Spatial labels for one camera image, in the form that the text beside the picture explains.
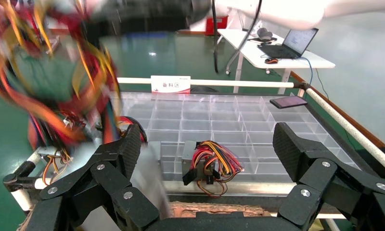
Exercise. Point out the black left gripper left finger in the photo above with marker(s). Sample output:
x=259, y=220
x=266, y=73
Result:
x=116, y=169

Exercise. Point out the black smartphone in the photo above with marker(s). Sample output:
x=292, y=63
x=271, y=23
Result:
x=288, y=102

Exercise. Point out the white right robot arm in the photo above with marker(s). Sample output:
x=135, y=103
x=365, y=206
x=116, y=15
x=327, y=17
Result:
x=291, y=12

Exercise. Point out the black open laptop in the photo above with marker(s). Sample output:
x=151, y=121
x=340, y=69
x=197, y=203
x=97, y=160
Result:
x=294, y=39

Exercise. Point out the white office table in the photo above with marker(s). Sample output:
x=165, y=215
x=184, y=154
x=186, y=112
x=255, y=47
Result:
x=230, y=35

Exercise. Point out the orange black computer mouse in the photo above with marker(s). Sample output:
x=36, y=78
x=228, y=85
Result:
x=271, y=61

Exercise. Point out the white red label sign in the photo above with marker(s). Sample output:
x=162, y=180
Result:
x=170, y=84

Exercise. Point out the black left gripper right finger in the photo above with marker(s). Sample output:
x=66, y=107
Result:
x=310, y=178

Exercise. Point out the brown pulp cardboard tray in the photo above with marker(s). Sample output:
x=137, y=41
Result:
x=211, y=209

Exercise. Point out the grey headset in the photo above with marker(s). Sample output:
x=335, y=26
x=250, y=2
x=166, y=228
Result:
x=264, y=33

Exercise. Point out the black round object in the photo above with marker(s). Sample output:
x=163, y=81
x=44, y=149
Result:
x=205, y=90

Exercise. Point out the clear plastic divider tray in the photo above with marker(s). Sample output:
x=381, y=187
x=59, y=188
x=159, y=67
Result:
x=211, y=124

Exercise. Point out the red box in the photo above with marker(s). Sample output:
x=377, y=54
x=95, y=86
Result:
x=222, y=25

